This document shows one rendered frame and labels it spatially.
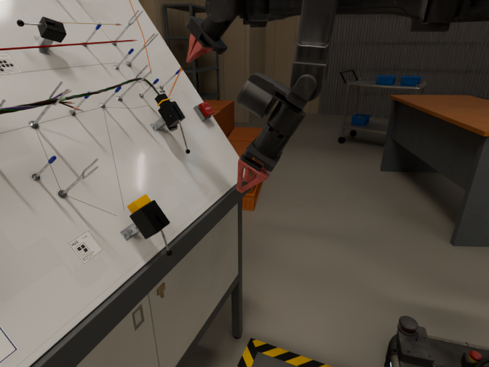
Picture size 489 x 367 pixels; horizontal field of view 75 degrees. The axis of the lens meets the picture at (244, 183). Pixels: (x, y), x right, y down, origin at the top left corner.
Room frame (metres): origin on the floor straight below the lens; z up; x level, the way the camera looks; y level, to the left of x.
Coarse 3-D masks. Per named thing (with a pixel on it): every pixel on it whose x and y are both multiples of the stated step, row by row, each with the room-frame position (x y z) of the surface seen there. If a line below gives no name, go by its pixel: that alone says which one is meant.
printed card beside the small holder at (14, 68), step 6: (0, 54) 0.73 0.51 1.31; (6, 54) 0.74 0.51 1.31; (0, 60) 0.71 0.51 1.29; (6, 60) 0.72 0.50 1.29; (12, 60) 0.74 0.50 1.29; (0, 66) 0.70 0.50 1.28; (6, 66) 0.71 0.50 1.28; (12, 66) 0.73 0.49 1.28; (18, 66) 0.74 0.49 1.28; (0, 72) 0.69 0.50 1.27; (6, 72) 0.70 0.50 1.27; (12, 72) 0.72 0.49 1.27; (18, 72) 0.73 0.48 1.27
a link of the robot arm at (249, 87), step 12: (252, 84) 0.62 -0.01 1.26; (264, 84) 0.61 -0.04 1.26; (276, 84) 0.61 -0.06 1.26; (300, 84) 0.57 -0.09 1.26; (312, 84) 0.56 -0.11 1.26; (240, 96) 0.62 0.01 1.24; (252, 96) 0.61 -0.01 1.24; (264, 96) 0.61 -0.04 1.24; (288, 96) 0.58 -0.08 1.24; (300, 96) 0.57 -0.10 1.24; (252, 108) 0.61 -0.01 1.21; (264, 108) 0.60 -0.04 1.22
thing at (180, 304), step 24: (216, 240) 0.96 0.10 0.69; (192, 264) 0.82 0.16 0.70; (216, 264) 0.96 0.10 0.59; (168, 288) 0.70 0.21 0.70; (192, 288) 0.81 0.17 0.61; (216, 288) 0.95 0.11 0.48; (168, 312) 0.69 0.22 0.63; (192, 312) 0.80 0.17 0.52; (168, 336) 0.68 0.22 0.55; (192, 336) 0.79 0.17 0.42; (168, 360) 0.67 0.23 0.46
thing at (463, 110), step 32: (416, 96) 3.35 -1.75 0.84; (448, 96) 3.35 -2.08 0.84; (416, 128) 2.91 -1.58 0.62; (448, 128) 2.42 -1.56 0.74; (480, 128) 1.99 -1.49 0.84; (384, 160) 3.41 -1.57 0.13; (416, 160) 3.40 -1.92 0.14; (448, 160) 2.32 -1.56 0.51; (480, 160) 1.93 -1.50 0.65; (480, 192) 1.93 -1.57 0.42; (480, 224) 1.93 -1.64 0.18
